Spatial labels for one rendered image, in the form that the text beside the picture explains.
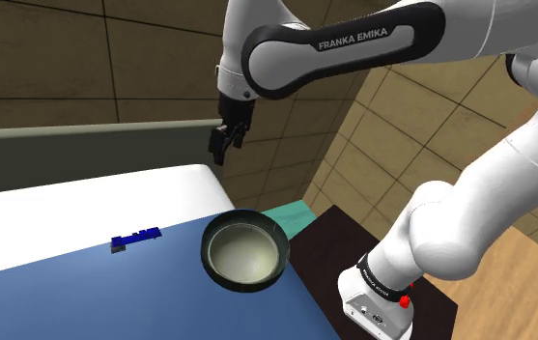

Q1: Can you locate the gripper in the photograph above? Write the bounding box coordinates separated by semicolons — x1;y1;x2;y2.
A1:
208;91;256;167

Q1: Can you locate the blue flat toy block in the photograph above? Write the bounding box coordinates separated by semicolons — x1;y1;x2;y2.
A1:
109;226;164;255

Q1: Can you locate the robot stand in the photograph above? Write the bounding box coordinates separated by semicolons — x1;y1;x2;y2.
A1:
289;204;459;340

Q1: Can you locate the dark bowl with pale inside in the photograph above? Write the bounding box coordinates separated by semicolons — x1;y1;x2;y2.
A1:
200;209;292;294

